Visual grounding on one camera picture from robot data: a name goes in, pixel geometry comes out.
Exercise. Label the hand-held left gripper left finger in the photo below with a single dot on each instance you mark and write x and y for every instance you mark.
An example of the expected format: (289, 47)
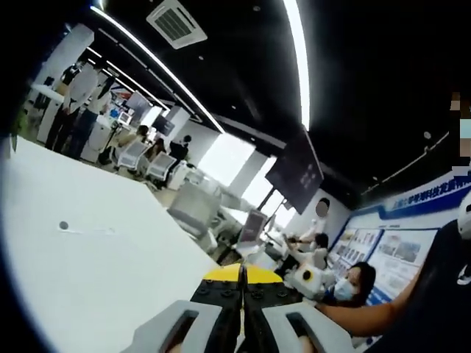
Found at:
(217, 305)

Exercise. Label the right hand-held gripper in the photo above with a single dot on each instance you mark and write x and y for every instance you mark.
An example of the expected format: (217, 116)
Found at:
(312, 281)

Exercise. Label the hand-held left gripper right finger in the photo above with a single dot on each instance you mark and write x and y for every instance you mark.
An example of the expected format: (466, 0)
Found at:
(268, 298)

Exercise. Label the desktop monitor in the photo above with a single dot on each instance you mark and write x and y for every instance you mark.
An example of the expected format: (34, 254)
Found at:
(253, 226)

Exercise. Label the grey mesh office chair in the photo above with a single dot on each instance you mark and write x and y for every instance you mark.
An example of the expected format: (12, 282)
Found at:
(191, 211)

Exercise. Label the hanging dark display screen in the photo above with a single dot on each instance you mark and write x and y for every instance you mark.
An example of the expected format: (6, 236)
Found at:
(296, 171)

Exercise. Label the person's dark shirt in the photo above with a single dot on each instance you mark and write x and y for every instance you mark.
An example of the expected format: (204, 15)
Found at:
(438, 301)

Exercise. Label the white office chair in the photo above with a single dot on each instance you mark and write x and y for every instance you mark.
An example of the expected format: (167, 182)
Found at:
(162, 167)
(132, 156)

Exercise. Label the white worn device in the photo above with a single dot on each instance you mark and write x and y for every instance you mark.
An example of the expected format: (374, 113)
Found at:
(465, 217)

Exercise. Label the ceiling light strip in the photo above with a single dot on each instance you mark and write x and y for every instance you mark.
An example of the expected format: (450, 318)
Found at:
(299, 62)
(158, 70)

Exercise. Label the ceiling air conditioner vent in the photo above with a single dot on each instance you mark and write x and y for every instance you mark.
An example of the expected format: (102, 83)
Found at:
(176, 24)

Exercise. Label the blue white wall board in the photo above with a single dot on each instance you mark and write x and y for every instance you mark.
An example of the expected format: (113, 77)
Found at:
(397, 235)

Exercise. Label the dark wall monitor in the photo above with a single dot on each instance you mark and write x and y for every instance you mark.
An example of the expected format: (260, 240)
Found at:
(163, 125)

